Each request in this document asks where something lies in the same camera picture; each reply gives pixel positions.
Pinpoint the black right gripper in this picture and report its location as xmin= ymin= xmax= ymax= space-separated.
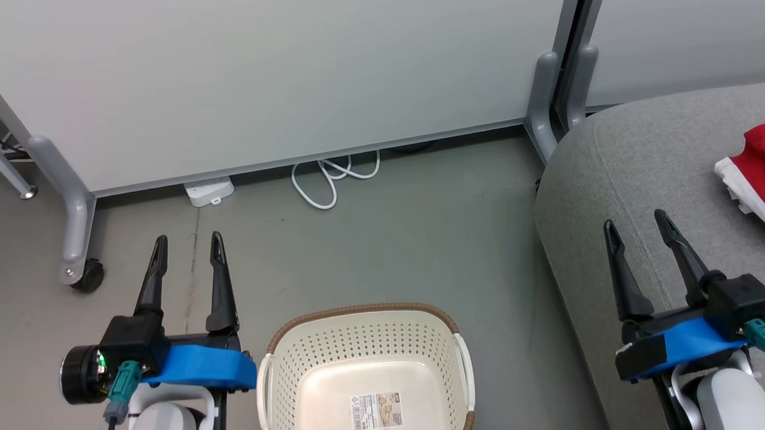
xmin=603 ymin=205 xmax=765 ymax=349

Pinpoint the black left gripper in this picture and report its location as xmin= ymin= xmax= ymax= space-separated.
xmin=55 ymin=230 xmax=244 ymax=406

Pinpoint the cream plastic laundry basket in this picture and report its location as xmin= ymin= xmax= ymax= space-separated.
xmin=253 ymin=300 xmax=478 ymax=430

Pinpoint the printed basket label sticker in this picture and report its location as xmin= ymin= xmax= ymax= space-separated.
xmin=348 ymin=392 xmax=404 ymax=430

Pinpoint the grey fabric sofa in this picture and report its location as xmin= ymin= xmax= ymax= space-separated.
xmin=529 ymin=81 xmax=765 ymax=430

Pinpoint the black caster wheel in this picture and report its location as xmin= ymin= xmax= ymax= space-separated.
xmin=70 ymin=257 xmax=105 ymax=294

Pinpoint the white power adapter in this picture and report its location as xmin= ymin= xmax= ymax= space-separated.
xmin=183 ymin=176 xmax=236 ymax=209

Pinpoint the curved grey partition leg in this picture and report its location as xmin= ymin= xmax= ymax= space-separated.
xmin=26 ymin=132 xmax=100 ymax=287

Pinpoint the wide white partition panel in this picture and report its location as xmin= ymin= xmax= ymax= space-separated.
xmin=0 ymin=0 xmax=593 ymax=202

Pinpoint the narrow white partition panel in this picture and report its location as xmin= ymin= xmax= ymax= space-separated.
xmin=580 ymin=0 xmax=765 ymax=108

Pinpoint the black left arm cable teal plug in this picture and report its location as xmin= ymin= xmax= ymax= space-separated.
xmin=100 ymin=359 xmax=145 ymax=430

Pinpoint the looped white power cable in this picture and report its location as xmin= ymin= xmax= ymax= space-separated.
xmin=289 ymin=149 xmax=383 ymax=212

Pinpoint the thin black floor cable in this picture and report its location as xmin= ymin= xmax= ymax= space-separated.
xmin=0 ymin=129 xmax=30 ymax=160

